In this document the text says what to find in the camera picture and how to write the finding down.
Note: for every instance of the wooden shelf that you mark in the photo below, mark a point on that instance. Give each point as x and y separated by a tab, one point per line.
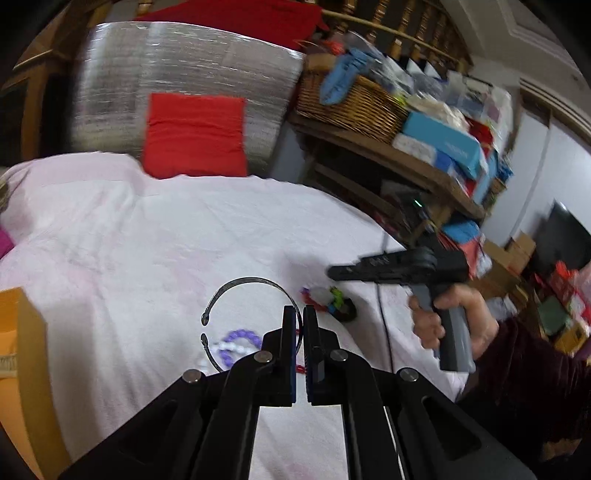
409	197

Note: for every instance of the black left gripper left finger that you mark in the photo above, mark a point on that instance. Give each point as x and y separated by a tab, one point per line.
266	378

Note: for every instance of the orange cardboard box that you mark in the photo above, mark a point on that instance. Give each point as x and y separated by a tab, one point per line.
28	418

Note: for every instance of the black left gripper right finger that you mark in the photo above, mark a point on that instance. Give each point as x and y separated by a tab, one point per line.
336	376

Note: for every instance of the wicker basket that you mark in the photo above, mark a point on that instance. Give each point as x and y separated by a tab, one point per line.
367	109

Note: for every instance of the black headband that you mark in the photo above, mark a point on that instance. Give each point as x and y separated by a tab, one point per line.
237	316

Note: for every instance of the person's right hand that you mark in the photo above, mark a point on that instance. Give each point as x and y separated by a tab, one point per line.
482	325

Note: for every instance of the blue cardboard box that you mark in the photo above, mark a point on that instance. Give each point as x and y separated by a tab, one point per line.
460	146

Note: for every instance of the black television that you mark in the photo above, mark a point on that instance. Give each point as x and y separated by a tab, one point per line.
562	237

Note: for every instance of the red cushion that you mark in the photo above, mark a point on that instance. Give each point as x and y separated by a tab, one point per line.
194	135

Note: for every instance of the silver foil insulation sheet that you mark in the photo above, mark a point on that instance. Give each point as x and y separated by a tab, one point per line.
122	63

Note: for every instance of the magenta pillow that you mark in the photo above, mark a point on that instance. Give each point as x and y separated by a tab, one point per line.
6	243

